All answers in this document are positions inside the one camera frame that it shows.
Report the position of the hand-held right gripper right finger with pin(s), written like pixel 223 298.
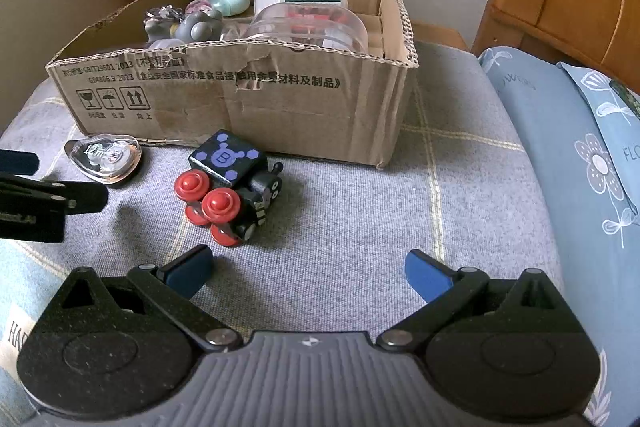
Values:
pixel 425 274

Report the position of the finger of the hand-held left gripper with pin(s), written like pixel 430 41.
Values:
pixel 60 199
pixel 17 162

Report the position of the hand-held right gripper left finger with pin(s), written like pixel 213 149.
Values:
pixel 187 272

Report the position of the clear heart-shaped case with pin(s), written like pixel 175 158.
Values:
pixel 105 157

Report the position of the black toy train red wheels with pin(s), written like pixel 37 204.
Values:
pixel 230 187

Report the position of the brown cardboard box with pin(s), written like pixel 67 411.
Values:
pixel 280 117

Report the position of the mint egg-shaped case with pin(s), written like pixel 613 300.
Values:
pixel 227 3

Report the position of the clear plastic container red contents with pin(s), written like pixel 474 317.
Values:
pixel 305 27

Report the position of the grey checked blanket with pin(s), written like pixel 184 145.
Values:
pixel 350 217

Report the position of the blue floral pillow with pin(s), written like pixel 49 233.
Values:
pixel 550 147

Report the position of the metal keyring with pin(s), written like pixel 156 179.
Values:
pixel 162 14

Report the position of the grey toy figure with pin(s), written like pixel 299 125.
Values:
pixel 192 27

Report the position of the light blue pillow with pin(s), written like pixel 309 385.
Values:
pixel 607 132

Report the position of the clear bagged toy in box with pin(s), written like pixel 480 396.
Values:
pixel 196 8

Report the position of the wooden bedside table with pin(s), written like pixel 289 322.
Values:
pixel 440 36

